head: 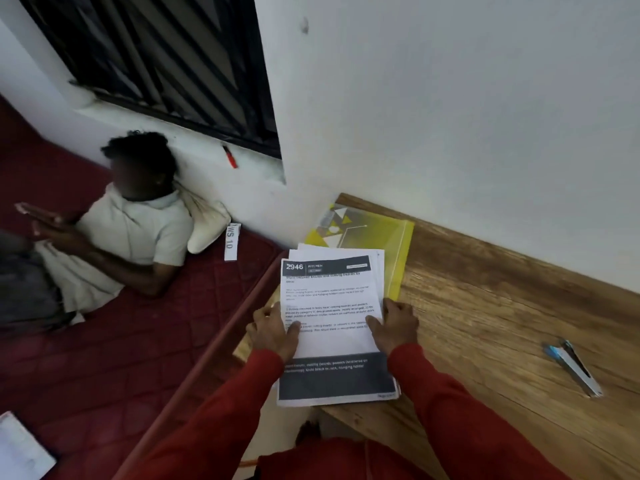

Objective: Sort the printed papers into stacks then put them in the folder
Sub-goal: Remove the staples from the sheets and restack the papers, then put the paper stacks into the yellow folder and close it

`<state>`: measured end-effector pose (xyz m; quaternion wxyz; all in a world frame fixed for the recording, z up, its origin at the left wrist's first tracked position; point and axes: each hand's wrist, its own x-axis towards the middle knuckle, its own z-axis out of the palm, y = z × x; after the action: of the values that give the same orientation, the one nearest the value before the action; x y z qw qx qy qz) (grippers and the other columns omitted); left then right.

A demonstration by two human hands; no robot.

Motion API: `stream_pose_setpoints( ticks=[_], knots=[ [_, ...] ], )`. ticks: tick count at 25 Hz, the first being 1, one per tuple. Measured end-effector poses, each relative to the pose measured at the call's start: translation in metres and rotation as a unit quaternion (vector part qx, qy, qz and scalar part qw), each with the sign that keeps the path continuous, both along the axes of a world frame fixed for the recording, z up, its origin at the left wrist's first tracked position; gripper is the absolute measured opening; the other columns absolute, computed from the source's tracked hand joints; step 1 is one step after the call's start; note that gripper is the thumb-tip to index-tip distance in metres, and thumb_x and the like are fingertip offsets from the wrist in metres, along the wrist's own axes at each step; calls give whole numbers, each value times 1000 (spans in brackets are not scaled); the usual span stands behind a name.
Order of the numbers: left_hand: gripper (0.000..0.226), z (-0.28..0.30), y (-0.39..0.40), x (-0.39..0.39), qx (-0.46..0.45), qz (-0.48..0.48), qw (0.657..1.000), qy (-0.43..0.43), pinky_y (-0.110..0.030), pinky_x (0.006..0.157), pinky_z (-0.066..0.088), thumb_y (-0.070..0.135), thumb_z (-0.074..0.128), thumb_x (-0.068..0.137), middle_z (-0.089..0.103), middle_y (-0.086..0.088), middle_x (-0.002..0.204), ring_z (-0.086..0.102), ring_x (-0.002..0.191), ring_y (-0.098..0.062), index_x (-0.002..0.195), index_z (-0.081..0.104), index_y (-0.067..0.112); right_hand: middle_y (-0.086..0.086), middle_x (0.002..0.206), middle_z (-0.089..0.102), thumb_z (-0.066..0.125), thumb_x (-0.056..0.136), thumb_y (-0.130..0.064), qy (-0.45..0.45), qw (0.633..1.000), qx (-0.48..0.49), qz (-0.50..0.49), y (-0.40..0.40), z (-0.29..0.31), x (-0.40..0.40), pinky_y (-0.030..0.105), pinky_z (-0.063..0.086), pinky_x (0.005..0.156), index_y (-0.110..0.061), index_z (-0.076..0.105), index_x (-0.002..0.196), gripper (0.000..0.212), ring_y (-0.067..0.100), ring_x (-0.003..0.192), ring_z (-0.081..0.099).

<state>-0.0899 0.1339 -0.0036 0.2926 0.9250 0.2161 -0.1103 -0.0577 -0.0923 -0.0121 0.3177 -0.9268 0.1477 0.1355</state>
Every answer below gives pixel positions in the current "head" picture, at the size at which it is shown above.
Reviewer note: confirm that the person's right hand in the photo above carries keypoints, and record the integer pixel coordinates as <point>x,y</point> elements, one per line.
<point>397,327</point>

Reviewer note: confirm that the person's left hand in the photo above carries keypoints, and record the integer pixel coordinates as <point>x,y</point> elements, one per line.
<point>272,332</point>

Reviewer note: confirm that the pile of text-only sheets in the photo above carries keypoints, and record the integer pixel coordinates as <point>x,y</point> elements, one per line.
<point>378,274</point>

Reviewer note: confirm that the small pile of printed sheets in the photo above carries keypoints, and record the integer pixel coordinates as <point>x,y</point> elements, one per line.
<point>340,402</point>

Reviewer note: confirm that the yellow patterned plastic folder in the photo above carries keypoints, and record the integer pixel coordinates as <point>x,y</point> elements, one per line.
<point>370,229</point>

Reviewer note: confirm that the blue and silver stapler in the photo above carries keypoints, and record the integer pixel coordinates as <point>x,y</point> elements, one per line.
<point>575,367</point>

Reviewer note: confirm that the person's right forearm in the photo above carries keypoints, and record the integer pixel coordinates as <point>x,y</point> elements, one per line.
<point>465,419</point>

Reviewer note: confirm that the person's left forearm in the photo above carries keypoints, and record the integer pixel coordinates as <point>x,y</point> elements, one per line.
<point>215,419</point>

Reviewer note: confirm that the person's foot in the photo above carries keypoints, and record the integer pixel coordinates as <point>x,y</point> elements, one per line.
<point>307,433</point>

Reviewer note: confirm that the person's red jacket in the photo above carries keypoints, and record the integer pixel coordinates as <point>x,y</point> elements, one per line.
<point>340,462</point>

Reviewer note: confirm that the white paper label tag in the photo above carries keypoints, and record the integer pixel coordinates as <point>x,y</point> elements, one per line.
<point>232,242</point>

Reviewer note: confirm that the white pillow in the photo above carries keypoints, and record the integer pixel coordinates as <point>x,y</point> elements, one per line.
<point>207,229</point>

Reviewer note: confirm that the maroon bed mattress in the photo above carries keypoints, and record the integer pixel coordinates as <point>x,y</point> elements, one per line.
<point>125,369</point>

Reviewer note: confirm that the red marker on sill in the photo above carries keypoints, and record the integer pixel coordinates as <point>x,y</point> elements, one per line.
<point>230,157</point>

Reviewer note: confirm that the white paper pad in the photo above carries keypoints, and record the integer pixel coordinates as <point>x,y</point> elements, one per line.
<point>22,449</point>

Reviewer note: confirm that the dark louvred window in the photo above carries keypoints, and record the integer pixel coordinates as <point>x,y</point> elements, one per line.
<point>165,59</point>

